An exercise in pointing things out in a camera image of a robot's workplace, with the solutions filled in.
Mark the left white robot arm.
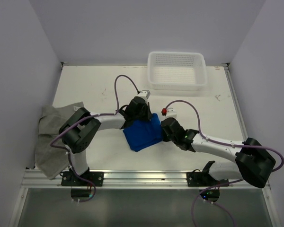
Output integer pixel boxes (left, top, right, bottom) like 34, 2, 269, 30
59, 90, 152, 186

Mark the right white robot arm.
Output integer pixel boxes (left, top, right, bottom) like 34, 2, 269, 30
161, 117, 276, 188

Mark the grey terry towel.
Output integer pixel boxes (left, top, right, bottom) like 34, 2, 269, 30
35, 101, 86, 180

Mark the white perforated plastic basket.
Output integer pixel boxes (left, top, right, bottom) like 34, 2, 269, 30
147, 51, 208, 91

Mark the aluminium mounting rail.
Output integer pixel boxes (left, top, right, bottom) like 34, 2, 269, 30
21, 169, 270, 190

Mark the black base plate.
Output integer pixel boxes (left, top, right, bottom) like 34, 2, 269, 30
186, 169, 229, 187
60, 170, 104, 187

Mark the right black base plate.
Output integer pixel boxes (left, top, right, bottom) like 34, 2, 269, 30
186, 169, 229, 187

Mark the blue microfiber towel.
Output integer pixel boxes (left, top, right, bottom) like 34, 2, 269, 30
123, 113, 163, 152

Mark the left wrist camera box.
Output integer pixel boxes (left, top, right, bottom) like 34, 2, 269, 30
137, 90, 151, 101

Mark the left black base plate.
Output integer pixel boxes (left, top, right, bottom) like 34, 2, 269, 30
60, 170, 104, 187

